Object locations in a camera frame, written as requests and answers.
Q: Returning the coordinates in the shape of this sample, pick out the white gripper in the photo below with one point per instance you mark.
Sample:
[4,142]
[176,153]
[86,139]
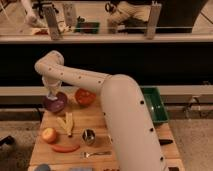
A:
[51,85]

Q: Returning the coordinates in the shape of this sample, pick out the light blue towel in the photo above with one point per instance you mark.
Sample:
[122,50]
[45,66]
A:
[51,97]

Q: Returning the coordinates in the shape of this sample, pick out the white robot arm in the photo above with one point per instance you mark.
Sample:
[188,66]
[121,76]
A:
[127,117]

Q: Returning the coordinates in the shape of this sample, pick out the purple bowl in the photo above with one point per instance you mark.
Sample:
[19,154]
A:
[57,105]

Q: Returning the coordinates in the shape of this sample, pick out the orange bowl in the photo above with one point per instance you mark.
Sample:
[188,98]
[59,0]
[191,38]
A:
[84,97]

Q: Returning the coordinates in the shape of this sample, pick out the yellow corn cob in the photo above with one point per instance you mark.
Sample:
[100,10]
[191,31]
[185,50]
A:
[66,123]

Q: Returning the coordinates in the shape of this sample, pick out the red yellow apple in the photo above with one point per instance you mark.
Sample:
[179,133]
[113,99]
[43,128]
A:
[49,135]

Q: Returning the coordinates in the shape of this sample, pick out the small metal cup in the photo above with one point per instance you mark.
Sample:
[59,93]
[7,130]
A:
[88,136]

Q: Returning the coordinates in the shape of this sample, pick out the green bin in background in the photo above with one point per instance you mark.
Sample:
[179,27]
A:
[87,27]

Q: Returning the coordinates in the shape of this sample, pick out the silver metal fork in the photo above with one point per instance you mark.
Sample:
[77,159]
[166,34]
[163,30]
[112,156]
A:
[88,154]

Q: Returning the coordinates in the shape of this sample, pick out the blue round object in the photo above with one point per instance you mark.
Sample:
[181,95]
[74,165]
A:
[42,167]

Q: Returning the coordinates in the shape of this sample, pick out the brown snack pile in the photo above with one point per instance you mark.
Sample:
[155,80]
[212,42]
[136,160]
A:
[111,169]

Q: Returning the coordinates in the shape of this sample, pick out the green plastic tray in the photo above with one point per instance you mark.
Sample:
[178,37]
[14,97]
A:
[155,105]

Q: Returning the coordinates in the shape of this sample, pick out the dark brown block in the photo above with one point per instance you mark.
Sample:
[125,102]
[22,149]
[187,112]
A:
[173,169]

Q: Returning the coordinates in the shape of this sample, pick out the left metal bracket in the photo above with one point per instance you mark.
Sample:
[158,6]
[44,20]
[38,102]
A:
[51,22]

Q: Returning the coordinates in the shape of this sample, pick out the metal bracket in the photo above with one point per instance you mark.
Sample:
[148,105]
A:
[51,22]
[153,20]

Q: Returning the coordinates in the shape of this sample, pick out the right metal bracket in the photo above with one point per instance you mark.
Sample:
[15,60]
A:
[153,20]

